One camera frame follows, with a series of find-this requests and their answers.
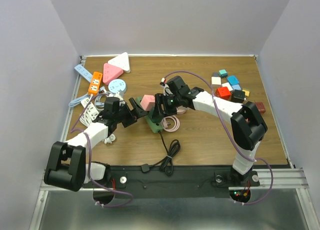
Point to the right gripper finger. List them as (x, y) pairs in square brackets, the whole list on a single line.
[(159, 102), (155, 115)]

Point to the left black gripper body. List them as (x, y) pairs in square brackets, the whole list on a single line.
[(125, 116)]

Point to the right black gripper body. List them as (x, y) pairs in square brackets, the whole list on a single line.
[(172, 101)]

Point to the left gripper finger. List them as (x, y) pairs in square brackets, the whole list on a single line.
[(141, 113), (135, 106)]

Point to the green power strip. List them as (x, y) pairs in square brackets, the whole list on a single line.
[(155, 127)]

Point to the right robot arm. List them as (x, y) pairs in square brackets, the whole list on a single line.
[(247, 124)]

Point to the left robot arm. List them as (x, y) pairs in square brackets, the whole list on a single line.
[(67, 168)]

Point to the pink cube socket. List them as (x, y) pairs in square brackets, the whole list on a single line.
[(148, 102)]

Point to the blue round socket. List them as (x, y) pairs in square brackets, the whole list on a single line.
[(117, 85)]

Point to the small white cube plug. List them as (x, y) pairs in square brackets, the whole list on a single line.
[(228, 85)]

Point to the teal cube plug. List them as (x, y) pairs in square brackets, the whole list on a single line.
[(223, 73)]

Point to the black cube plug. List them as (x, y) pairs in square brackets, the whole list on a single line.
[(238, 96)]

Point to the light blue cube plug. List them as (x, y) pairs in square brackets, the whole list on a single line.
[(236, 87)]

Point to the yellow cube plug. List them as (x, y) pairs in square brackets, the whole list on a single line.
[(246, 92)]

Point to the dark red cube plug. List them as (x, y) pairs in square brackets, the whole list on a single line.
[(260, 106)]

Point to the orange power strip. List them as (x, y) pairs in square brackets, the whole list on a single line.
[(95, 83)]

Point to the pink triangular power strip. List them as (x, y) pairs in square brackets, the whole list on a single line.
[(110, 72)]

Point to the white triangular power strip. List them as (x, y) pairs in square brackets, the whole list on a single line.
[(122, 61)]

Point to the light blue power strip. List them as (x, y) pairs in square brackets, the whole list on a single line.
[(84, 72)]

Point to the pink round socket with cable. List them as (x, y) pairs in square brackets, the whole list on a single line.
[(172, 123)]

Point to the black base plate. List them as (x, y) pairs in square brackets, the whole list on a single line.
[(186, 181)]

